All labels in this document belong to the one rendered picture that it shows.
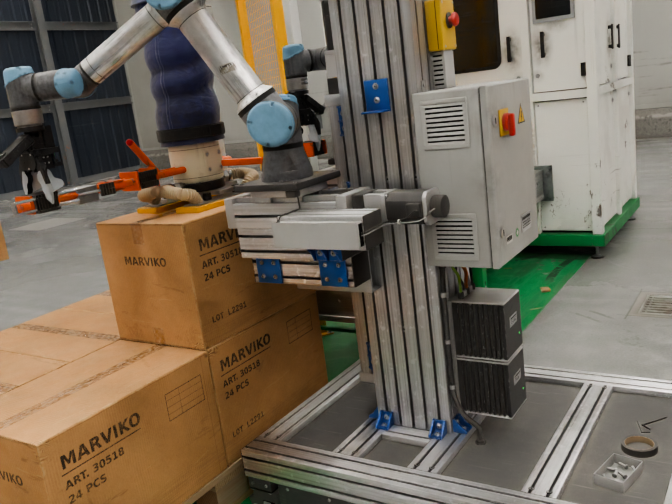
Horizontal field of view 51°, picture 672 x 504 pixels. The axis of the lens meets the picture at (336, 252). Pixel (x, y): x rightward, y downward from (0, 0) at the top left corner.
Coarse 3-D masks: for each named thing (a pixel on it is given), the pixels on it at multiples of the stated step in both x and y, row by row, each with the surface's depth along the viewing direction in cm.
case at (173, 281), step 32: (96, 224) 226; (128, 224) 217; (160, 224) 209; (192, 224) 207; (224, 224) 219; (128, 256) 221; (160, 256) 213; (192, 256) 208; (224, 256) 219; (128, 288) 226; (160, 288) 217; (192, 288) 209; (224, 288) 219; (256, 288) 232; (288, 288) 246; (128, 320) 230; (160, 320) 221; (192, 320) 212; (224, 320) 220; (256, 320) 232
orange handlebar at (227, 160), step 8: (224, 160) 234; (232, 160) 232; (240, 160) 230; (248, 160) 228; (256, 160) 226; (168, 168) 229; (176, 168) 227; (184, 168) 229; (160, 176) 221; (168, 176) 224; (120, 184) 208; (128, 184) 211; (72, 192) 196; (64, 200) 193; (24, 208) 185
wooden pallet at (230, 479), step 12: (228, 468) 222; (240, 468) 227; (216, 480) 218; (228, 480) 222; (240, 480) 227; (204, 492) 213; (216, 492) 218; (228, 492) 222; (240, 492) 227; (252, 492) 232
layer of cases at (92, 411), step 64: (64, 320) 265; (0, 384) 207; (64, 384) 201; (128, 384) 195; (192, 384) 208; (256, 384) 233; (320, 384) 265; (0, 448) 175; (64, 448) 172; (128, 448) 188; (192, 448) 209
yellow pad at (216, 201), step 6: (204, 192) 229; (210, 192) 228; (228, 192) 240; (234, 192) 238; (204, 198) 227; (210, 198) 228; (216, 198) 230; (222, 198) 229; (186, 204) 225; (192, 204) 223; (198, 204) 222; (204, 204) 223; (210, 204) 223; (216, 204) 225; (222, 204) 227; (180, 210) 223; (186, 210) 221; (192, 210) 220; (198, 210) 219; (204, 210) 221
